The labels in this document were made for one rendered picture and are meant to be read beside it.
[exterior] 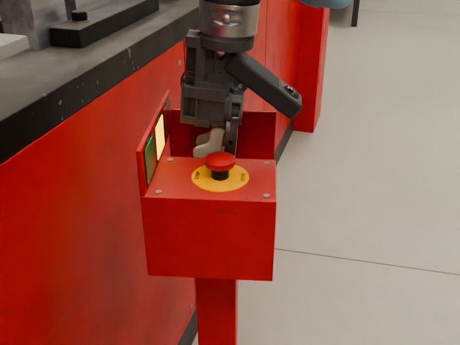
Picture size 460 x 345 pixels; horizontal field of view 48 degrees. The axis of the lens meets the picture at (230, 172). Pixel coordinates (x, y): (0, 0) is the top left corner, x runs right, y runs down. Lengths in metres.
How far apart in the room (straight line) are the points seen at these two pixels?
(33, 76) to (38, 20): 0.14
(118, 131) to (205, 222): 0.28
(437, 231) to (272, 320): 0.76
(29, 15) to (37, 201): 0.30
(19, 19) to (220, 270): 0.48
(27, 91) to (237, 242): 0.32
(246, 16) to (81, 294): 0.48
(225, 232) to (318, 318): 0.98
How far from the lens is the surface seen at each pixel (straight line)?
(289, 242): 1.84
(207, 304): 0.80
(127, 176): 0.89
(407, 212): 2.09
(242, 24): 0.64
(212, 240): 0.63
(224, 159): 0.62
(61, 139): 0.71
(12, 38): 0.42
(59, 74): 0.75
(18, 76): 0.76
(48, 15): 0.88
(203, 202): 0.60
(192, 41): 0.66
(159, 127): 0.67
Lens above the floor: 1.10
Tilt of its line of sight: 29 degrees down
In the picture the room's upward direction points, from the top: straight up
